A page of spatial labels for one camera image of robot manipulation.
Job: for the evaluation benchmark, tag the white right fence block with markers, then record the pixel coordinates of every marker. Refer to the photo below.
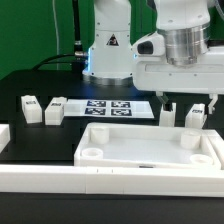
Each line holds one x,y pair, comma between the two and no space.
218,145

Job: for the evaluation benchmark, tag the white fence block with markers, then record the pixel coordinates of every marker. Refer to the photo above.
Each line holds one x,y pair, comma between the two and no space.
218,145
4,136

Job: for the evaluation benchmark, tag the white marker sheet with tags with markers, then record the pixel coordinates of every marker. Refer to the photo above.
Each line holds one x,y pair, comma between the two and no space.
108,108

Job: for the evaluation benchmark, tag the white front fence bar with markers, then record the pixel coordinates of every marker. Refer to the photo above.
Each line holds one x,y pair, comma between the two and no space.
121,181

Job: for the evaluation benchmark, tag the white left fence block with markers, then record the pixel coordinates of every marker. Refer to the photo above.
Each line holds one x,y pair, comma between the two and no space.
4,136

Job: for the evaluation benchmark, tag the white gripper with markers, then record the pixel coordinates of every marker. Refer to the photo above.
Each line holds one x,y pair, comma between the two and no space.
204,77

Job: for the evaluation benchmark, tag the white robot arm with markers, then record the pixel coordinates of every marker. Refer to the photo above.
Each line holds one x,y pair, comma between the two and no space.
177,57

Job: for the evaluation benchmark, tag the white desk tabletop tray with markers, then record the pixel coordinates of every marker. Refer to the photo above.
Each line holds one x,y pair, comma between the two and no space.
143,146

